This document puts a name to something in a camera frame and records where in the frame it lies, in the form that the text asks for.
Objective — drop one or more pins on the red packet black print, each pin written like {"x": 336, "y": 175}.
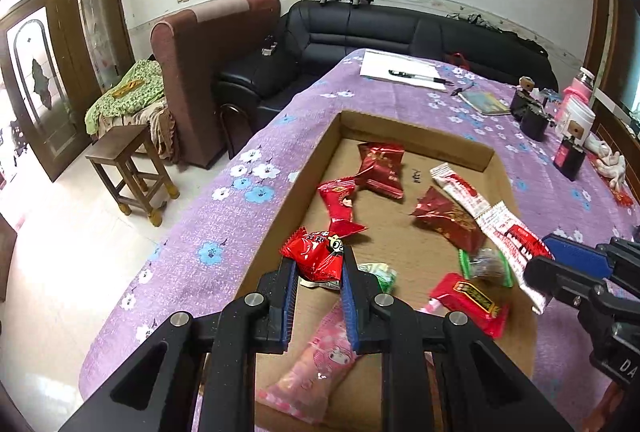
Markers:
{"x": 317, "y": 257}

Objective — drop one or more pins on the crinkled dark red snack packet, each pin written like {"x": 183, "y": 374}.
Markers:
{"x": 447, "y": 217}

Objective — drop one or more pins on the cardboard tray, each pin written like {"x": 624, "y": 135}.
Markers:
{"x": 400, "y": 242}

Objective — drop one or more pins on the green twist candy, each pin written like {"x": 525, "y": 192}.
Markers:
{"x": 487, "y": 264}

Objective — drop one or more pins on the pink thermos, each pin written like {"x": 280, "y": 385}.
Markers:
{"x": 580, "y": 86}

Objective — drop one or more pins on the red bar packet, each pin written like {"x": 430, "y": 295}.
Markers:
{"x": 470, "y": 302}

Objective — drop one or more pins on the white gloves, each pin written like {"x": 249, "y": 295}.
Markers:
{"x": 610, "y": 161}

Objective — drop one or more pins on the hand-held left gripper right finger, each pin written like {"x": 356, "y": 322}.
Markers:
{"x": 350, "y": 307}

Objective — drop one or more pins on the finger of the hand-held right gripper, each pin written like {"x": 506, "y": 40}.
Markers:
{"x": 555, "y": 279}
{"x": 575, "y": 257}

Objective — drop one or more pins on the black leather sofa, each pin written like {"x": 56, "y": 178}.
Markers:
{"x": 375, "y": 31}

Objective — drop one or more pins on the green white candy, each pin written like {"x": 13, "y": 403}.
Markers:
{"x": 377, "y": 274}

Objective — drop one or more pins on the green blanket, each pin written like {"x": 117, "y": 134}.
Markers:
{"x": 125, "y": 96}

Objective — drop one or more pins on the white jar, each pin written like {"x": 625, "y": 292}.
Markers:
{"x": 582, "y": 116}

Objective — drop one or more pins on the brown armchair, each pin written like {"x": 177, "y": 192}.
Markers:
{"x": 200, "y": 71}

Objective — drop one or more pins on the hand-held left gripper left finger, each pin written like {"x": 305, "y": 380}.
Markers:
{"x": 286, "y": 307}

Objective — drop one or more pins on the red twist candy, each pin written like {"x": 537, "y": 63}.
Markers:
{"x": 342, "y": 207}

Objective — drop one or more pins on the green yellow booklet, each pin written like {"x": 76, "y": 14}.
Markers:
{"x": 484, "y": 102}

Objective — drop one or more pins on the red white snack packet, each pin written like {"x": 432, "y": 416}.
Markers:
{"x": 510, "y": 237}
{"x": 460, "y": 189}

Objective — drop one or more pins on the wooden door frame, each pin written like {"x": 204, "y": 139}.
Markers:
{"x": 600, "y": 11}

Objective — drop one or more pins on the small dark pen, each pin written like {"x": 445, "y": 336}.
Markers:
{"x": 462, "y": 89}

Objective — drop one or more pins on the pink snack packet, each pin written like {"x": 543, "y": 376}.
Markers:
{"x": 315, "y": 362}

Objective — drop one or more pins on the wooden cabinet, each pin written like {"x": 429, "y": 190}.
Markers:
{"x": 620, "y": 121}

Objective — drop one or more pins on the black pen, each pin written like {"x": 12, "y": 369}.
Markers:
{"x": 417, "y": 75}

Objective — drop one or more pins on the black cup wooden clip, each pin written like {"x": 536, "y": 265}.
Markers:
{"x": 521, "y": 104}

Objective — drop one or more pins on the flat red packet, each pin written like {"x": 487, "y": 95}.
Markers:
{"x": 624, "y": 198}

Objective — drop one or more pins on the wooden stool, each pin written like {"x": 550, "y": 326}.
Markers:
{"x": 120, "y": 144}

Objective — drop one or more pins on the beige fringed cloth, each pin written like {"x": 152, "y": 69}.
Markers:
{"x": 160, "y": 126}

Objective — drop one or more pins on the red bag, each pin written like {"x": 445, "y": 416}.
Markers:
{"x": 457, "y": 60}

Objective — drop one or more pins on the black cup red label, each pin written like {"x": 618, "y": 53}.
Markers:
{"x": 570, "y": 156}

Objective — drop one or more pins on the wooden glass door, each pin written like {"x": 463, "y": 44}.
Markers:
{"x": 65, "y": 61}

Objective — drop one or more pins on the white paper sheets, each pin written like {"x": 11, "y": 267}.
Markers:
{"x": 390, "y": 61}

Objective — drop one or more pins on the power strip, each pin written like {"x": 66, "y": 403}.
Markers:
{"x": 270, "y": 46}

